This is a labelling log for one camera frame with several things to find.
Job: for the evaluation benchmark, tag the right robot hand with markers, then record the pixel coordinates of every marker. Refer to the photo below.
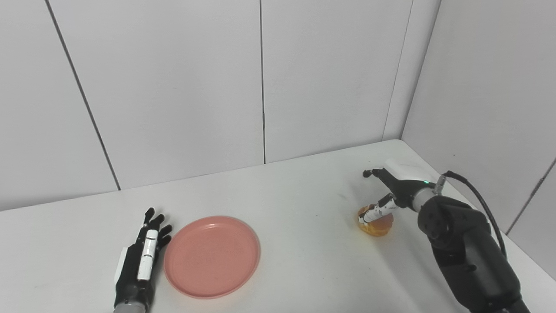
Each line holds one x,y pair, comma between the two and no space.
399,184

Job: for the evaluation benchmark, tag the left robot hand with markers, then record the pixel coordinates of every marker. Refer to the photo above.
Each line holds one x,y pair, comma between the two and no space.
141,261

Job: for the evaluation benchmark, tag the cream puff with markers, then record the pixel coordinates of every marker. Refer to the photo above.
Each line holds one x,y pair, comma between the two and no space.
377,226

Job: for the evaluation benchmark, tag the pink plate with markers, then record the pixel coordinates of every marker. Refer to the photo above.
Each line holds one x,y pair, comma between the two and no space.
212,256

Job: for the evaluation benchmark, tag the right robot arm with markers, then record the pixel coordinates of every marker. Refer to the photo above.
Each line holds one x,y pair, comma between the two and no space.
467,252

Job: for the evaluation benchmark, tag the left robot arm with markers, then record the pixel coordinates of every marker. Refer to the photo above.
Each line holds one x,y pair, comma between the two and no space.
129,308

